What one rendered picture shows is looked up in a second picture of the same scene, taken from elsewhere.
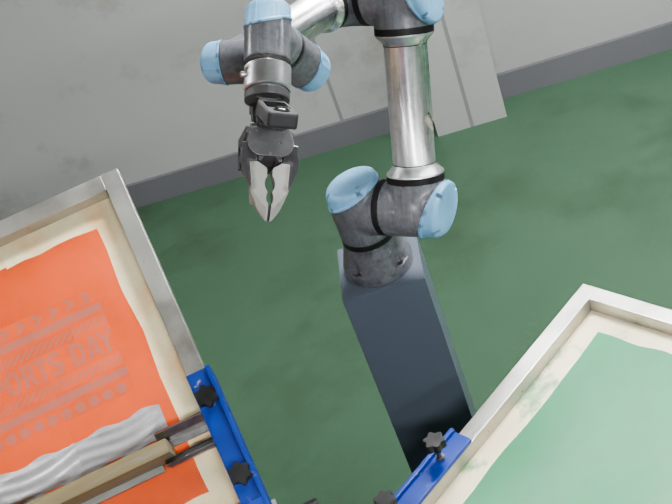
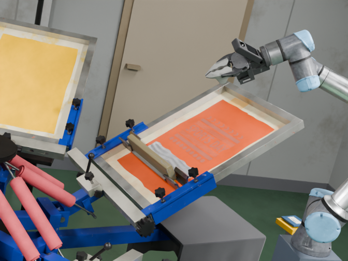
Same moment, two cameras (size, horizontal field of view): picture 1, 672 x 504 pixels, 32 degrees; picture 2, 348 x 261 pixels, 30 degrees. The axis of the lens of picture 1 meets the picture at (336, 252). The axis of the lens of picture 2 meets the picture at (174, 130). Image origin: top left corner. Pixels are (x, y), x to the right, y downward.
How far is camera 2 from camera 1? 1.86 m
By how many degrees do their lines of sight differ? 57
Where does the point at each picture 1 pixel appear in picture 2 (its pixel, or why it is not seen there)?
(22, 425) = (180, 141)
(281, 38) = (289, 43)
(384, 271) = (297, 240)
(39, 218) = (270, 109)
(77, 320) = (230, 139)
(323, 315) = not seen: outside the picture
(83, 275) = (251, 133)
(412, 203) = (315, 208)
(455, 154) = not seen: outside the picture
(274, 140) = (240, 60)
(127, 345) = (222, 156)
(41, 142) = not seen: outside the picture
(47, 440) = (176, 149)
